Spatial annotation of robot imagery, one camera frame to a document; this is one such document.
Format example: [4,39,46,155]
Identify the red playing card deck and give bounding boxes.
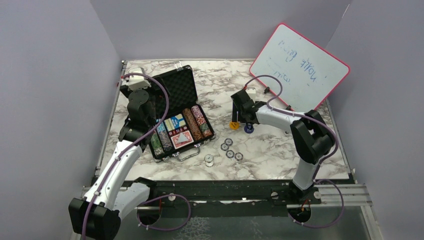
[170,130,194,149]

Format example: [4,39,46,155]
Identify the red dice in case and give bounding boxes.
[167,126,188,137]

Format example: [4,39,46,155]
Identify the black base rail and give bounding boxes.
[118,177,341,219]

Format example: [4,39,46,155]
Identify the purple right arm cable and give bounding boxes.
[243,74,345,229]

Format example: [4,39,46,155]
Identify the blue 10 chip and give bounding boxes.
[225,150,235,159]
[234,152,244,161]
[224,138,234,146]
[220,143,229,152]

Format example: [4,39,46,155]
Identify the blue playing card deck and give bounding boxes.
[164,113,186,131]

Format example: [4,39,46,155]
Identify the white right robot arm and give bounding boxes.
[231,89,339,204]

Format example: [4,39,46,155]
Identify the dark blue small blind button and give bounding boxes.
[244,123,255,134]

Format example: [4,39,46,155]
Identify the red green chip row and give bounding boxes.
[191,105,213,138]

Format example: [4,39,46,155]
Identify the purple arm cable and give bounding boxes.
[243,74,345,229]
[81,72,192,240]

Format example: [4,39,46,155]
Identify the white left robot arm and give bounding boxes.
[68,73,170,240]

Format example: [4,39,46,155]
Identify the black poker set case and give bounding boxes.
[119,60,216,164]

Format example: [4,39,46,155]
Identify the blue 10 chip upper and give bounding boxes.
[224,138,234,146]

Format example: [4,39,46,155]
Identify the blue 10 chip left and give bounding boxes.
[220,143,229,152]

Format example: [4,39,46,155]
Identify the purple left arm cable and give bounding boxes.
[81,72,192,240]

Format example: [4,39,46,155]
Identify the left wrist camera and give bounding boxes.
[124,67,151,91]

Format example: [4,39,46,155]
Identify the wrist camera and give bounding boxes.
[124,67,151,91]
[245,87,257,102]

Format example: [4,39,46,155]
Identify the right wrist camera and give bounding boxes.
[245,87,257,102]

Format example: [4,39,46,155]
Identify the clear triangular plastic piece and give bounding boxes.
[174,134,191,147]

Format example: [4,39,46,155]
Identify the blue 10 chip lower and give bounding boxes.
[225,150,235,159]

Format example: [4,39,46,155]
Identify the orange big blind button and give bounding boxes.
[229,121,240,130]

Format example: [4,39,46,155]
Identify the blue 10 chip right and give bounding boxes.
[234,152,244,161]

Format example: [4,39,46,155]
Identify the pink framed whiteboard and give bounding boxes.
[249,23,351,112]

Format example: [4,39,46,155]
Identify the brown chip row in case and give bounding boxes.
[182,108,203,141]

